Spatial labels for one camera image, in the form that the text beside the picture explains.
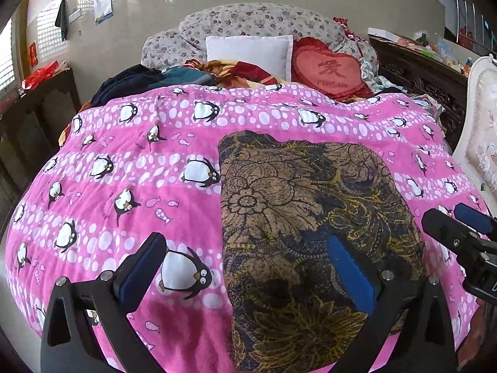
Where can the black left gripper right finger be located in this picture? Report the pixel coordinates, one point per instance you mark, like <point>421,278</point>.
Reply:
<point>425,342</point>

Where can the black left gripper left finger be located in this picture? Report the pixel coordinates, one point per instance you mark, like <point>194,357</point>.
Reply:
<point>68,342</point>

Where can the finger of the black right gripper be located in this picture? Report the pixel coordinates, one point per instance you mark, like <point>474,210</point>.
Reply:
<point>446,230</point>
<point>480,222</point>

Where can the brown yellow patterned garment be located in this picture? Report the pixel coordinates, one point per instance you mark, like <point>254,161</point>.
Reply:
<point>280,202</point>

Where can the white ornate upholstered chair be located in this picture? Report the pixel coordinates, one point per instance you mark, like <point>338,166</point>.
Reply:
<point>476,149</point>

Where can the dark carved wooden cabinet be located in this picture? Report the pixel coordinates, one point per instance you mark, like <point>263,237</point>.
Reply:
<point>420,74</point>

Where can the blue white patterned cloth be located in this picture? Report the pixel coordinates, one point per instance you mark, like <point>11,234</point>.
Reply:
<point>375,82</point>

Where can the pink penguin quilt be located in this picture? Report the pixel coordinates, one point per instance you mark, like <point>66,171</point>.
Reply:
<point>150,163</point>

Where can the red heart cushion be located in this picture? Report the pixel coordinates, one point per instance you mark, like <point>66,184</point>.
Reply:
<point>336,75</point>

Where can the dark wooden side table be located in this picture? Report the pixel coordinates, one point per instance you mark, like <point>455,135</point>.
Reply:
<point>32,123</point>

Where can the white square pillow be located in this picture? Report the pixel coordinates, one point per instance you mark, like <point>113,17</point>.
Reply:
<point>271,53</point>

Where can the red bag on table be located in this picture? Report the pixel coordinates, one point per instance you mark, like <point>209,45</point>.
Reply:
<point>39,76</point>

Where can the orange red yellow blanket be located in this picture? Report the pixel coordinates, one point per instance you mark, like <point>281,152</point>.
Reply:
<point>230,74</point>

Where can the teal grey garment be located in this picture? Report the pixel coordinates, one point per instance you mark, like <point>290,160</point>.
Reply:
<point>181,76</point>

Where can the floral padded headboard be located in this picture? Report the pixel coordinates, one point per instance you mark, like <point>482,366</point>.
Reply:
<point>173,47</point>

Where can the red sign on wall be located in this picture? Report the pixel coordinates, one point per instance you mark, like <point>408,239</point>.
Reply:
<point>33,58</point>

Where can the dark cloth hanging on wall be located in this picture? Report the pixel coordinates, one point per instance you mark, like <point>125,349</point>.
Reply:
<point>62,21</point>

